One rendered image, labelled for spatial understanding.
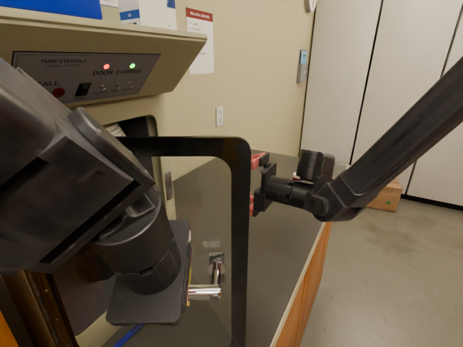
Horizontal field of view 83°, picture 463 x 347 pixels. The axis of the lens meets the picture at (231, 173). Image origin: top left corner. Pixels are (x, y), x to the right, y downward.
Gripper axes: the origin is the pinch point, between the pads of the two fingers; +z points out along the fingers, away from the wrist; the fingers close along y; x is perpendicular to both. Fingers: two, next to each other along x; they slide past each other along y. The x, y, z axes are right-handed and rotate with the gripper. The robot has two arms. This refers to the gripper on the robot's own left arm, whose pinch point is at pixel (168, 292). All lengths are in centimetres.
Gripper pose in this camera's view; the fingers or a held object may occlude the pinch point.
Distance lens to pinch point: 37.0
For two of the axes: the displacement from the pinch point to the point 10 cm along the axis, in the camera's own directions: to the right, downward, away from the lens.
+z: -0.1, 6.5, 7.6
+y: 0.1, 7.6, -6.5
